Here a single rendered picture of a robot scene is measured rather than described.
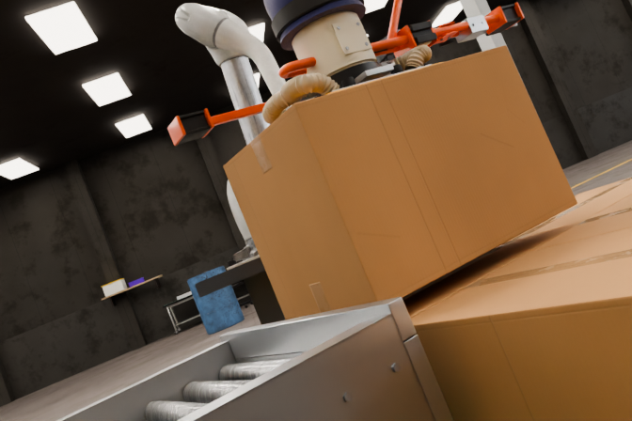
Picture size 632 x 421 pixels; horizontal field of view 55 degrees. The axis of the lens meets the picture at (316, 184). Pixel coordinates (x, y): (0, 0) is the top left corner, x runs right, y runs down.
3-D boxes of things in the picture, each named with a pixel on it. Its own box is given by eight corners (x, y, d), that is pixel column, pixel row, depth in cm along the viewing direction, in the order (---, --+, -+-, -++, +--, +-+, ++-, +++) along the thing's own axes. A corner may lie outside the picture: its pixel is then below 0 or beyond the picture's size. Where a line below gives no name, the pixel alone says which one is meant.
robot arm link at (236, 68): (255, 230, 206) (280, 223, 226) (298, 216, 200) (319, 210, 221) (185, 18, 210) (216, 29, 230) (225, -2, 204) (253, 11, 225)
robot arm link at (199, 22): (222, 9, 191) (241, 18, 204) (176, -10, 196) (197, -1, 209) (207, 49, 194) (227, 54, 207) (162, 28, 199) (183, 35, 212)
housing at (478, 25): (473, 32, 164) (466, 17, 164) (456, 43, 169) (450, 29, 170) (490, 28, 167) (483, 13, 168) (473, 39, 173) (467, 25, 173)
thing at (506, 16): (506, 22, 169) (498, 6, 170) (487, 34, 176) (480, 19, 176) (525, 17, 174) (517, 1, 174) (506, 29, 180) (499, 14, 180)
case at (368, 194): (380, 309, 108) (293, 102, 111) (286, 324, 142) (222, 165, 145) (578, 203, 139) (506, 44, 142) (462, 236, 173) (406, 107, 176)
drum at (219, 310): (245, 320, 945) (223, 263, 952) (206, 336, 934) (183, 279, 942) (244, 317, 1006) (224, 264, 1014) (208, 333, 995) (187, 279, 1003)
